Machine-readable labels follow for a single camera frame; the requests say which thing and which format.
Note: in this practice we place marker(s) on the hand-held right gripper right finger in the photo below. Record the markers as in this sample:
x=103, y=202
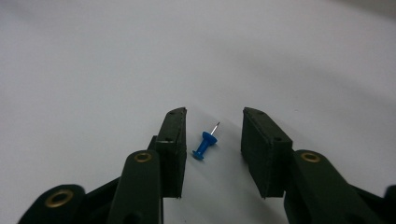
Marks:
x=267, y=161

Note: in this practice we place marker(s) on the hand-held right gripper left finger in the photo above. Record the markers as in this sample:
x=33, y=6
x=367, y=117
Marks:
x=171, y=161

